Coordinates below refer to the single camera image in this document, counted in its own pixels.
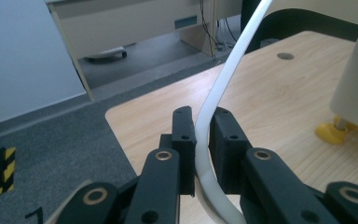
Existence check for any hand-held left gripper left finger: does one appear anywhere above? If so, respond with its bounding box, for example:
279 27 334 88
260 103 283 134
158 105 198 198

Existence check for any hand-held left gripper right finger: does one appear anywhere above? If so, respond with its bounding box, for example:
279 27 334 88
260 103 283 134
209 106 253 195

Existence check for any white bin rim ring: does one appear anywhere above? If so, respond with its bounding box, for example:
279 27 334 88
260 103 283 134
193 0 275 224

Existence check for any cream face trash bin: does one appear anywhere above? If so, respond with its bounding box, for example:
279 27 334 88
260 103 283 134
314 25 358 171

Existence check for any dark round table grommet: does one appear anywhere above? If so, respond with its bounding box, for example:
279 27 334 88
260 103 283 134
276 51 295 62

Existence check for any chair base with caster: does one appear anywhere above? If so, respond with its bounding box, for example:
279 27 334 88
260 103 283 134
84 46 129 63

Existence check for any light wooden desk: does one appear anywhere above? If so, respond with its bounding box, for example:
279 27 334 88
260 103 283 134
44 0 244 101

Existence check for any white partition panel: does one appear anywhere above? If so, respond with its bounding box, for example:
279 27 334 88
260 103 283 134
0 0 88 129

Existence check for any white cable bundle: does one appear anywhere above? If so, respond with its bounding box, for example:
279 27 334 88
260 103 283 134
215 18 241 53

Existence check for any black socket cable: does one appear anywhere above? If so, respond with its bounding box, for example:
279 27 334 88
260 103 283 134
198 0 220 61

